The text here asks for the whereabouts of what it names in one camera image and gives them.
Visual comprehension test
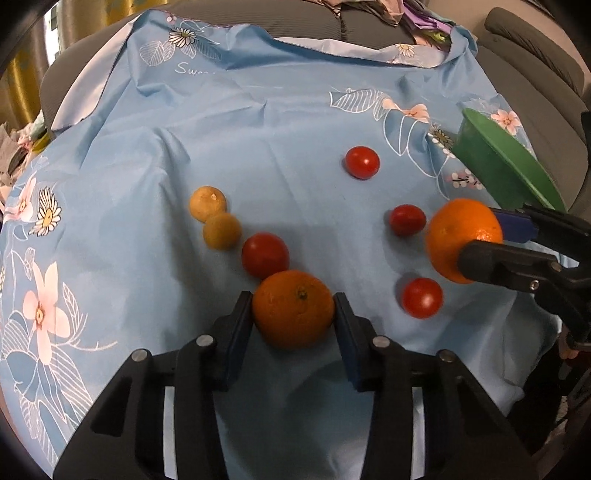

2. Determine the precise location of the orange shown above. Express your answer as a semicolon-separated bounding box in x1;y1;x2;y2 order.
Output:
425;198;504;284
252;270;335;351

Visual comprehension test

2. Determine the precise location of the near cherry tomato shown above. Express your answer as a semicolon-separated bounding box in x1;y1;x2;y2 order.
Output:
402;277;444;319

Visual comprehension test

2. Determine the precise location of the green plastic bowl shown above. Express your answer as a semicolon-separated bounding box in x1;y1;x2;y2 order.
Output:
452;108;566;213

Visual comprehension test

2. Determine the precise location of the middle cherry tomato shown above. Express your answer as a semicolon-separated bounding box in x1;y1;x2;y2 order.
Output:
389;204;427;237

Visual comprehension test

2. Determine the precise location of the far cherry tomato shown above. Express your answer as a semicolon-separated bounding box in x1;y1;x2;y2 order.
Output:
345;146;381;180

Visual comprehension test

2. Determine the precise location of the grey sofa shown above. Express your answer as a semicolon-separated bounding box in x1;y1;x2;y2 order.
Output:
31;1;589;222

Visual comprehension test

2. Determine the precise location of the cherry tomato beside kumquats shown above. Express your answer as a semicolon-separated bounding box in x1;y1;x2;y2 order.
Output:
242;232;290;280

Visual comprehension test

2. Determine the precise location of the lower yellow kumquat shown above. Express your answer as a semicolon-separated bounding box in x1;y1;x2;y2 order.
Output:
202;212;242;251

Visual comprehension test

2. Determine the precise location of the yellow kumquat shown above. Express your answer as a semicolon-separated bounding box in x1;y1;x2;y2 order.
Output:
202;212;242;251
188;186;228;223

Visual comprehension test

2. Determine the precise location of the pile of clothes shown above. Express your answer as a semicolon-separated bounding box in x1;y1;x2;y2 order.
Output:
315;0;456;49

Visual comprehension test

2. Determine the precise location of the upper yellow kumquat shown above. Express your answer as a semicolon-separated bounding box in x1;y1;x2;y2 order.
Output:
188;186;228;223

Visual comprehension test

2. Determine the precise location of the light blue floral cloth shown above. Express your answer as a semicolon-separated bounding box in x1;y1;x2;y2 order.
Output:
1;10;561;475

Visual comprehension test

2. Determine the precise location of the beige and yellow curtain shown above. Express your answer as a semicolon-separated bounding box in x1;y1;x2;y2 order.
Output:
1;1;170;129

